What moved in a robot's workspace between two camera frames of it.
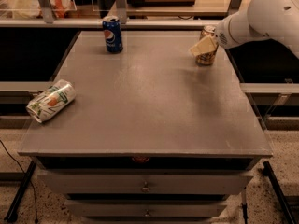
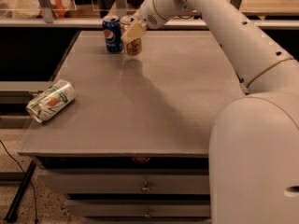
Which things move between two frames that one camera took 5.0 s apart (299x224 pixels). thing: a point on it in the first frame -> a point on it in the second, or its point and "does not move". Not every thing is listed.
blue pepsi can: x=112 y=33 does not move
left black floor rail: x=12 y=213 does not move
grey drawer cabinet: x=151 y=136 does not move
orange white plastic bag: x=22 y=2 does not move
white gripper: x=221 y=35 -> x=147 y=14
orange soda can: x=208 y=57 -> x=134 y=47
